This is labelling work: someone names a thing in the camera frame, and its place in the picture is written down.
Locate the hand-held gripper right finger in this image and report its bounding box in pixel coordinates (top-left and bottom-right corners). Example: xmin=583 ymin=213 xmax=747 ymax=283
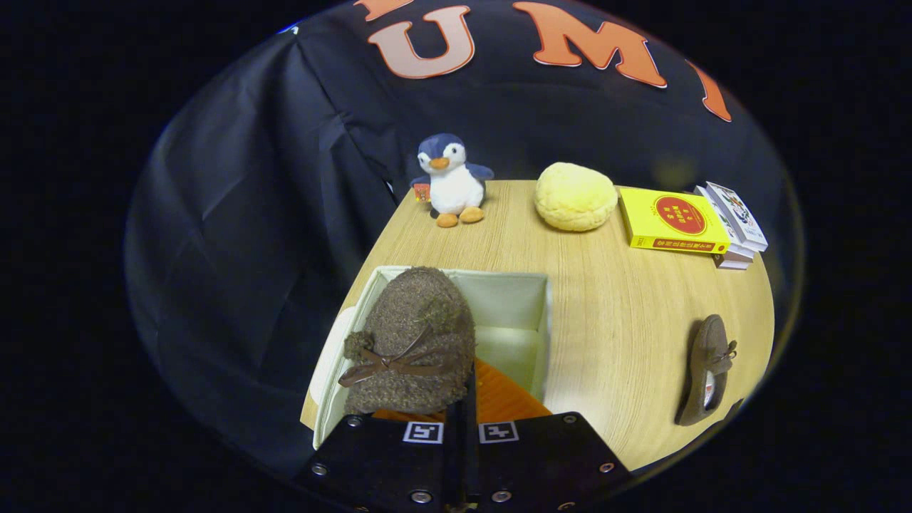
xmin=467 ymin=358 xmax=631 ymax=513

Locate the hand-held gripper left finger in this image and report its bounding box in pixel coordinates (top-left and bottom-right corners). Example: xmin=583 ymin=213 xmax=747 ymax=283
xmin=296 ymin=400 xmax=462 ymax=513

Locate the brown fuzzy shoe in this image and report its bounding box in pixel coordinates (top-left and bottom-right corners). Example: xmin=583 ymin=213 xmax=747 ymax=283
xmin=338 ymin=266 xmax=477 ymax=416
xmin=675 ymin=314 xmax=738 ymax=427

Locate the cream fabric storage box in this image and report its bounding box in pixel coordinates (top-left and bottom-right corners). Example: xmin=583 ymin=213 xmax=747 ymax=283
xmin=310 ymin=266 xmax=555 ymax=451

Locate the yellow bun plush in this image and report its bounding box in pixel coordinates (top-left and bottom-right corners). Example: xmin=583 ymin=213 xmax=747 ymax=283
xmin=534 ymin=162 xmax=619 ymax=232

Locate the yellow book red circle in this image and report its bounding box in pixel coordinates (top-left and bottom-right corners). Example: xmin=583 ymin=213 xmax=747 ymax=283
xmin=618 ymin=187 xmax=731 ymax=255

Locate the penguin plush toy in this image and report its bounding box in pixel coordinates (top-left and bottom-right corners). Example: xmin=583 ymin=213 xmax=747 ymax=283
xmin=410 ymin=133 xmax=494 ymax=229

